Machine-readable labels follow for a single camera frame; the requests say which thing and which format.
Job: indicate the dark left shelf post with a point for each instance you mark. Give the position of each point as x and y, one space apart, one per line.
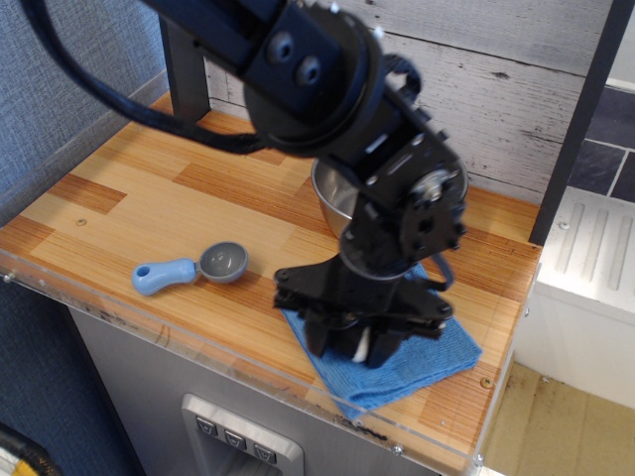
186 73

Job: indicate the blue microfiber cloth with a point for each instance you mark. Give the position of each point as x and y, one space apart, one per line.
418 363

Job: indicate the silver metal bowl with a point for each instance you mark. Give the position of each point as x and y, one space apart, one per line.
337 196

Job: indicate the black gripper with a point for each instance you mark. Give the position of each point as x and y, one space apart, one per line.
329 296

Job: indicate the plush sushi roll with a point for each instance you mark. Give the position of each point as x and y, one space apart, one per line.
353 343

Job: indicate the blue grey toy scoop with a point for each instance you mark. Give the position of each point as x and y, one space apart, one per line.
221 263

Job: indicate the white ribbed side unit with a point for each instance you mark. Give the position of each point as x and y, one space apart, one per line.
578 326

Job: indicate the dark right shelf post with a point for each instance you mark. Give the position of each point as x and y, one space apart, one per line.
607 48

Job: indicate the silver dispenser button panel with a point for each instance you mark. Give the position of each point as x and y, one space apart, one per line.
224 443

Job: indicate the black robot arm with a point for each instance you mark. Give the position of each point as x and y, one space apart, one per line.
315 86

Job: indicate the clear acrylic edge guard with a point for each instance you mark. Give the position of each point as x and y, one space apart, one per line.
442 456

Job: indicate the dark shelf post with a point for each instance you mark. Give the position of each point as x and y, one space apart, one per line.
186 73
607 48

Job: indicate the grey toy kitchen cabinet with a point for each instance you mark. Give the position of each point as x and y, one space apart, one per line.
147 382

